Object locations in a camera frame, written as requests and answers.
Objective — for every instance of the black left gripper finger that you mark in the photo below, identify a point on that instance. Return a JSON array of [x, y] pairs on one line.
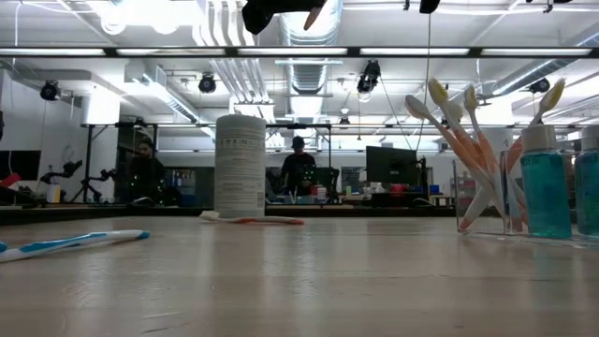
[[271, 7]]

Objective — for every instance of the blue white toothbrush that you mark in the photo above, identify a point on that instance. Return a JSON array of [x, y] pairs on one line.
[[70, 242]]

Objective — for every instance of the black background robot arm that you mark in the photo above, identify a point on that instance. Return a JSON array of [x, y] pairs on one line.
[[70, 167], [105, 177]]

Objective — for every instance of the black overhead beam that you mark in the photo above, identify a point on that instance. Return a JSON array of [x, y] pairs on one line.
[[355, 52]]

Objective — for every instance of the black ceiling spotlight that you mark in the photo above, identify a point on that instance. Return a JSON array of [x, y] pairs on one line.
[[49, 90], [369, 77], [207, 83], [540, 85]]

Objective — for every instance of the white paper cup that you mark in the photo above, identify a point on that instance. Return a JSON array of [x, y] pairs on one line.
[[240, 168]]

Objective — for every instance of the black monitor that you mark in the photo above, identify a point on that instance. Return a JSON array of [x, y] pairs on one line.
[[390, 166]]

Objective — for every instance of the person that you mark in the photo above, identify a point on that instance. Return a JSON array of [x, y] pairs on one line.
[[145, 178], [298, 171]]

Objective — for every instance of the silver ventilation duct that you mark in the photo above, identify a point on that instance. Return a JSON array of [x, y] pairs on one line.
[[306, 75]]

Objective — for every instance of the black wall screen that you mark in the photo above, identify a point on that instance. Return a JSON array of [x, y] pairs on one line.
[[18, 165]]

